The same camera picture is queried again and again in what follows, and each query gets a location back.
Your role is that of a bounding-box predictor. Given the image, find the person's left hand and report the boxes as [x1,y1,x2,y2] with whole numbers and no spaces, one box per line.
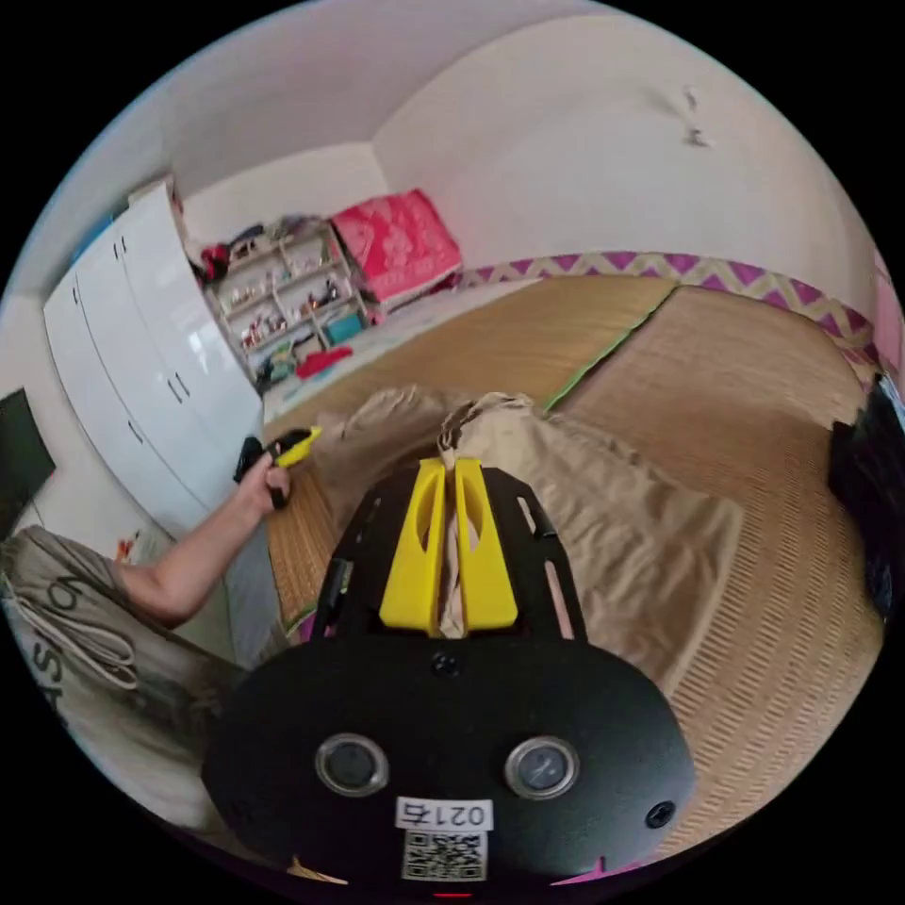
[231,452,292,524]

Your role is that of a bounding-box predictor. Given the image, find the person's body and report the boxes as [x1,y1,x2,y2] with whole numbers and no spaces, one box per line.
[0,524,250,830]

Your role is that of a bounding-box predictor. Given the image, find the white cupboard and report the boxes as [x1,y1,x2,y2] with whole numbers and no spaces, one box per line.
[41,180,266,540]

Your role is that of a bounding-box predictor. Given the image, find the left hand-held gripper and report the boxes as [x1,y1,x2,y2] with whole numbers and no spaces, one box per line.
[234,425,323,510]

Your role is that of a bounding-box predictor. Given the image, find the pile of clothes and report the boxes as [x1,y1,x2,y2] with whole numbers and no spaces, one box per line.
[828,372,905,622]

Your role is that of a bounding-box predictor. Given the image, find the person's left forearm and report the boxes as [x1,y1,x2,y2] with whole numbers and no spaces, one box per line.
[118,494,264,629]

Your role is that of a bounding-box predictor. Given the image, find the black screen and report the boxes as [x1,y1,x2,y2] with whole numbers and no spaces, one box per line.
[0,387,57,540]

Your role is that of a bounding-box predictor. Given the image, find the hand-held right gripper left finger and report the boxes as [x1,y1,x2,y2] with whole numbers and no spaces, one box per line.
[378,457,448,637]

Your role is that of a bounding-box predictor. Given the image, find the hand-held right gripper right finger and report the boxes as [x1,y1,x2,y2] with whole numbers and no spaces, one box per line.
[453,457,517,633]

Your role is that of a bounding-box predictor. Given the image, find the light brown pants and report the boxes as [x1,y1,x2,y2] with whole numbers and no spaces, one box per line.
[310,386,745,698]

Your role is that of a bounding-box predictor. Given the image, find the folded pink quilt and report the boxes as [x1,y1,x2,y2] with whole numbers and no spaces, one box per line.
[330,188,465,306]

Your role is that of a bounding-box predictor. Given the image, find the shelf with small items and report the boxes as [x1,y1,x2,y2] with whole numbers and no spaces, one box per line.
[201,216,369,387]

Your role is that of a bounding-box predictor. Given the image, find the bed with woven mat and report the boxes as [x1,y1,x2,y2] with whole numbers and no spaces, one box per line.
[262,252,885,861]

